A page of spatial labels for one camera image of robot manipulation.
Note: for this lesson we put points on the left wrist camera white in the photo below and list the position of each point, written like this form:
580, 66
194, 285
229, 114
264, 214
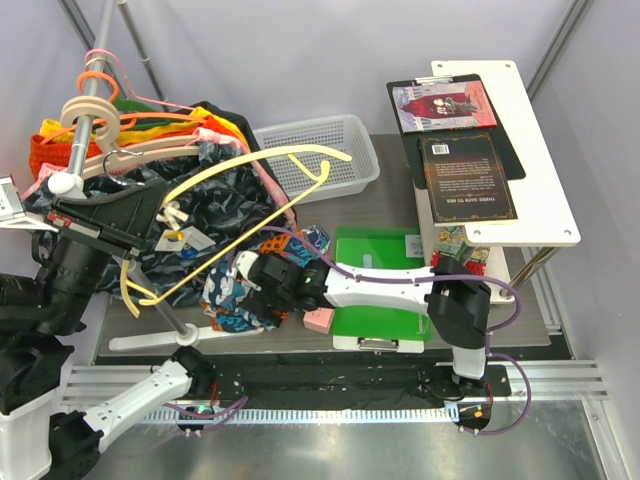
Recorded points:
13, 213

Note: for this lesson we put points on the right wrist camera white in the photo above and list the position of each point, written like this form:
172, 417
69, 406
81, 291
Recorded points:
240, 267

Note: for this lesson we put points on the dark patterned shorts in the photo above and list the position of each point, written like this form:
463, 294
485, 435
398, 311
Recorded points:
221, 207

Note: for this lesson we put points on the colourful patterned shorts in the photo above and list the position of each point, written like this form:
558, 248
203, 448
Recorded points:
229, 302

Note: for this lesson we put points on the pink cube power adapter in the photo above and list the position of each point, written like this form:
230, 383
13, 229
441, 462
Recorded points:
319, 320

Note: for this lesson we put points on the black hardcover book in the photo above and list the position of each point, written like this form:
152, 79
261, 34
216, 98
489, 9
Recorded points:
465, 180

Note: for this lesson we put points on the green clipboard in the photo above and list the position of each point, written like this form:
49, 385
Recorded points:
367, 327

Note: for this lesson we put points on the white cable duct strip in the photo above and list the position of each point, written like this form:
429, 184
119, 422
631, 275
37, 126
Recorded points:
448, 414

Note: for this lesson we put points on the pink clothes hanger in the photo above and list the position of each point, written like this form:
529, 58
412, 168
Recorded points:
131, 93

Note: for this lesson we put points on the yellow clothes hanger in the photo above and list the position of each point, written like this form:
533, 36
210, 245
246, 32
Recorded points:
135, 296

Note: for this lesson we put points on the beige wooden hanger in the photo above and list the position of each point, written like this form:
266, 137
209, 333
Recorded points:
115, 145

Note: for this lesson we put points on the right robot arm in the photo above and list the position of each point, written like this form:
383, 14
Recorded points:
456, 301

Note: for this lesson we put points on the red illustrated book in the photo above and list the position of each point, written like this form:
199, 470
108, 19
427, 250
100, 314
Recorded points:
442, 105

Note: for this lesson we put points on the white garment tags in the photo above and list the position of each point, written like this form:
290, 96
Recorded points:
177, 237

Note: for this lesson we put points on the yellow shorts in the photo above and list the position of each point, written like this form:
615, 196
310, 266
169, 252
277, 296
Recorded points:
52, 132

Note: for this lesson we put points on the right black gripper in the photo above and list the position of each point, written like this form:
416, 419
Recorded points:
257, 303

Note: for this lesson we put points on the black garment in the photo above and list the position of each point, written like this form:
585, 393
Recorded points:
228, 123

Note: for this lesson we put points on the orange knitted shorts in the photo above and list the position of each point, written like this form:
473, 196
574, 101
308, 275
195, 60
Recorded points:
55, 155

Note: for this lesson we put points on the orange clothes hanger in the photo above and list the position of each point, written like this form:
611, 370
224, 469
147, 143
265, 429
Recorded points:
128, 120

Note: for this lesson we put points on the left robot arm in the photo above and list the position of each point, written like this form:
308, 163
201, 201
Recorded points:
37, 443

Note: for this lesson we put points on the silver clothes rack pole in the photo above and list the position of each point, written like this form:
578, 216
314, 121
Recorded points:
71, 187

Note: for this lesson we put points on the white side table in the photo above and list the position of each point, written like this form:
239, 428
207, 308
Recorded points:
545, 220

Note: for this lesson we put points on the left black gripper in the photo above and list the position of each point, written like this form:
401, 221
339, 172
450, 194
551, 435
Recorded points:
124, 219

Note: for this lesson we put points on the white perforated plastic basket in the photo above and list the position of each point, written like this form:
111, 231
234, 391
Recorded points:
345, 133

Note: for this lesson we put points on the white rack base foot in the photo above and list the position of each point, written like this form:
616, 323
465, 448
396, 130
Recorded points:
193, 336

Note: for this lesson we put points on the aluminium rail frame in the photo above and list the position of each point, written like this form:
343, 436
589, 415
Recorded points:
557, 419

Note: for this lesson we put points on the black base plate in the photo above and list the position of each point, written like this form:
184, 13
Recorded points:
348, 380

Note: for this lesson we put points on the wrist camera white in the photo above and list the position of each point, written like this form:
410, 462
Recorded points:
13, 213
240, 267

